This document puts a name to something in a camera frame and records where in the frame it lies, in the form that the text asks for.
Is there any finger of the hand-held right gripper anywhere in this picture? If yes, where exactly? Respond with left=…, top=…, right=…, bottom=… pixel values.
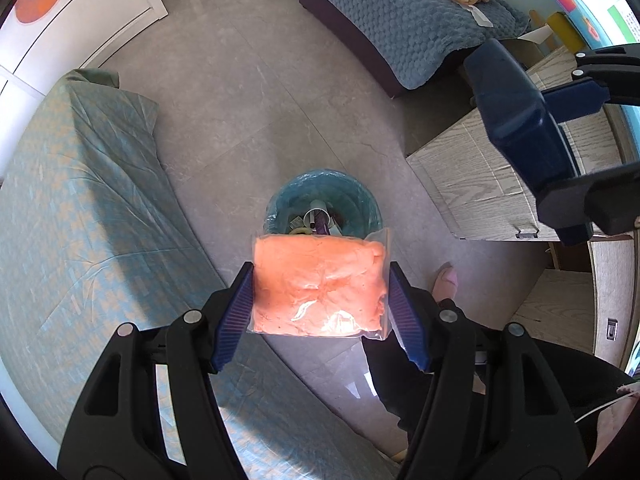
left=542, top=45, right=640, bottom=123
left=537, top=160, right=640, bottom=247

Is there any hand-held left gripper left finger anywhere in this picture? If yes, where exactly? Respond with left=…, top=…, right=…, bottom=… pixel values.
left=57, top=260, right=256, bottom=480

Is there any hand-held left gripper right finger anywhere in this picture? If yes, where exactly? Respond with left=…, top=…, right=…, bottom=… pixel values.
left=387, top=260, right=601, bottom=480

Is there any orange cloth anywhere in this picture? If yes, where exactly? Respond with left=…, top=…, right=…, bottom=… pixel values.
left=246, top=229, right=392, bottom=342

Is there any white paper cup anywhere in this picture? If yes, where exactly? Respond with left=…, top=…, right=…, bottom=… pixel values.
left=305, top=200, right=334, bottom=228

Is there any trash bin with blue bag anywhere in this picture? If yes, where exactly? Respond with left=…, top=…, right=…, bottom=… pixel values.
left=263, top=170, right=385, bottom=241

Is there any person's pink slipper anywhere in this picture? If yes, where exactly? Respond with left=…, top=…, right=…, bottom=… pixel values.
left=432, top=261, right=461, bottom=306

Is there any person's black trouser leg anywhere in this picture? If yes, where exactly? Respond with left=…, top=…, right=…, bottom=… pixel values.
left=360, top=297, right=635, bottom=461

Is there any yellow roll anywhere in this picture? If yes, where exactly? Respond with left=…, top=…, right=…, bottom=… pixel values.
left=546, top=12, right=589, bottom=54

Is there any light wooden desk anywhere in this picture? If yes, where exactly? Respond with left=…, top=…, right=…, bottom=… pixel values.
left=405, top=42, right=640, bottom=368

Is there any white fabric label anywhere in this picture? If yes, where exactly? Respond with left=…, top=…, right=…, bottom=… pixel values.
left=467, top=5, right=494, bottom=29

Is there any blue quilted bed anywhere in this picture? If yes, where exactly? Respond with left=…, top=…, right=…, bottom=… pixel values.
left=274, top=0, right=532, bottom=98

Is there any person's pink garment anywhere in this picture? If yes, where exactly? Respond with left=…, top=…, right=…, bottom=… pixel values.
left=587, top=382, right=640, bottom=468

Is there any white cabinet with orange circle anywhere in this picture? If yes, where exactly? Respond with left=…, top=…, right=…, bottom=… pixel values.
left=0, top=0, right=168, bottom=98

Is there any green white wall poster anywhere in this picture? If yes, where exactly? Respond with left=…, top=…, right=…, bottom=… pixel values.
left=606, top=2, right=640, bottom=44

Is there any thin white cable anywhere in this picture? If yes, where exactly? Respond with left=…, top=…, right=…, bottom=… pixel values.
left=575, top=392, right=640, bottom=423

